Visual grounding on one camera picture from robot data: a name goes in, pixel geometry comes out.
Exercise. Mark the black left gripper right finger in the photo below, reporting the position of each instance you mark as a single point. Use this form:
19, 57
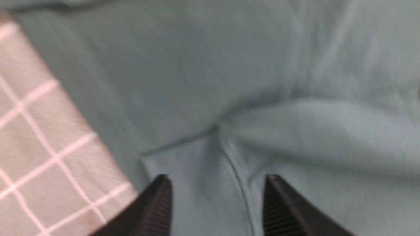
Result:
286, 212

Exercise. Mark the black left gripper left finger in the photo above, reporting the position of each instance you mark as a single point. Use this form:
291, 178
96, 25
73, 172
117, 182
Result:
150, 214

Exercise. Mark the green long-sleeve top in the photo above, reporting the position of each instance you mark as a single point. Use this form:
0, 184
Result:
219, 93

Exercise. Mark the grey checkered tablecloth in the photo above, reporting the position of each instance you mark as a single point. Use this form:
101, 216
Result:
57, 177

